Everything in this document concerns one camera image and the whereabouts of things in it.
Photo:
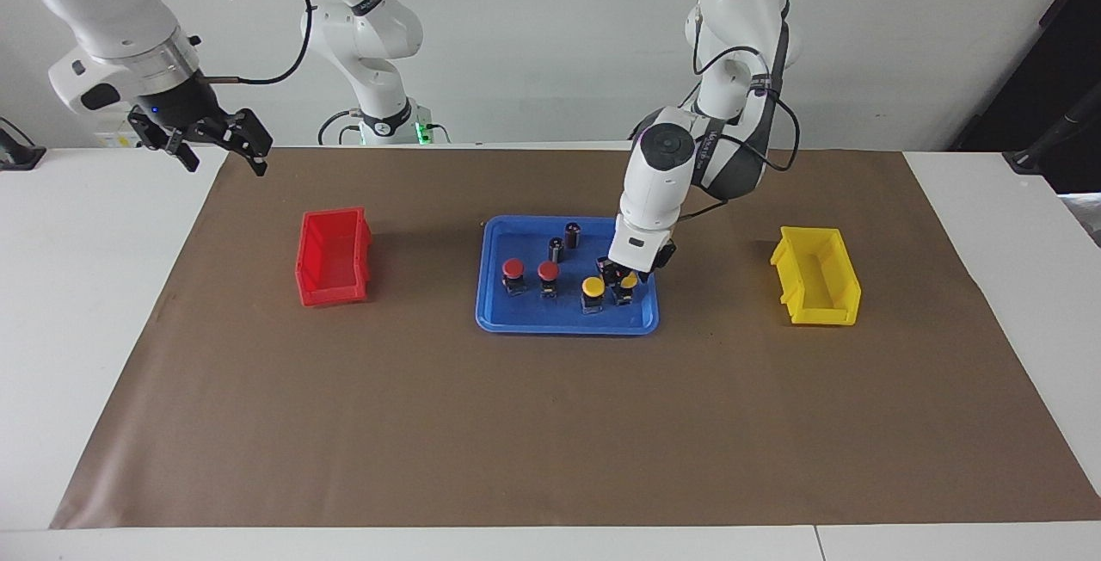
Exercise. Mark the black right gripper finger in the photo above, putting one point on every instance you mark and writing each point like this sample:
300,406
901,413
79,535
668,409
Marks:
155,138
251,138

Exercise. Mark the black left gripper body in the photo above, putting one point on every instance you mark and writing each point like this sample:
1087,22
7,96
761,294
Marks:
661,267

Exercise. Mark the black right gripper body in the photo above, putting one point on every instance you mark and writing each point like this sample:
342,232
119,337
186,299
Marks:
181,109

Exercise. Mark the yellow push button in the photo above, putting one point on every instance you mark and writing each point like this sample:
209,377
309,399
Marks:
593,286
628,285

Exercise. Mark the red push button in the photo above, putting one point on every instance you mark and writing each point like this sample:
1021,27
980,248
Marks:
549,269
513,267

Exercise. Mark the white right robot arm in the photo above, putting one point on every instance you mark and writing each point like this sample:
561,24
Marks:
112,2

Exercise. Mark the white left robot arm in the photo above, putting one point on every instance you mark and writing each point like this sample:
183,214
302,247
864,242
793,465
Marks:
658,174

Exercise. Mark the blue plastic tray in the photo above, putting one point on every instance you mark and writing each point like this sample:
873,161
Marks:
533,316

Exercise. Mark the black cylindrical capacitor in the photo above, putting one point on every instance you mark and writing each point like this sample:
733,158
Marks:
556,249
573,235

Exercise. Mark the red plastic bin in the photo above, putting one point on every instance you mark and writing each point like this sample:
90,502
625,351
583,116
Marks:
331,260

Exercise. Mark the yellow plastic bin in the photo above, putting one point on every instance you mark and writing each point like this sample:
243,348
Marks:
817,277

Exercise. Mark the brown paper mat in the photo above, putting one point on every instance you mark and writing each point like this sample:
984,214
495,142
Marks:
550,423

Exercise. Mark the black backdrop panel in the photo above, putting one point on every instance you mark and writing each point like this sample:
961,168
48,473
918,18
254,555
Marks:
1049,62

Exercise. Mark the white wall socket box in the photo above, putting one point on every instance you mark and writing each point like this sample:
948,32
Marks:
112,140

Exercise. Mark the black clamp mount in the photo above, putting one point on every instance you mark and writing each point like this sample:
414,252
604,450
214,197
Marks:
19,155

